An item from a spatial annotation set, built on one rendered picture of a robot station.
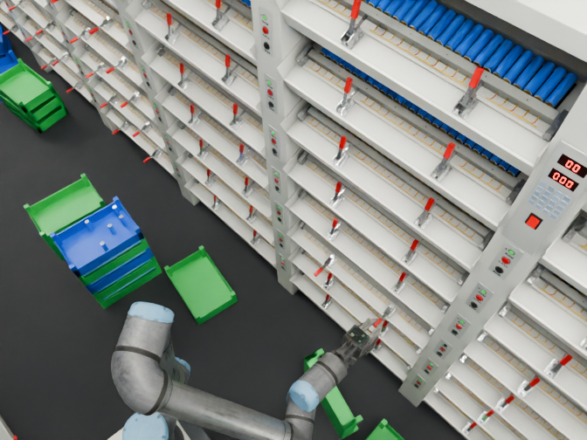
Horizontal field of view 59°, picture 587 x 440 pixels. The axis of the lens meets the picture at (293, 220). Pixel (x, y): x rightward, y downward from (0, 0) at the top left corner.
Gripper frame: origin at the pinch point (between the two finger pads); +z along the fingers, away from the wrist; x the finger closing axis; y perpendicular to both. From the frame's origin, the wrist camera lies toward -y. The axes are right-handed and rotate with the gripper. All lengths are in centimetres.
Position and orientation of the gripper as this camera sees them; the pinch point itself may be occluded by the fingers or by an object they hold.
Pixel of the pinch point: (376, 324)
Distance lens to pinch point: 175.0
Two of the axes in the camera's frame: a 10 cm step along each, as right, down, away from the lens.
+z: 7.0, -5.4, 4.7
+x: -7.1, -5.9, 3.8
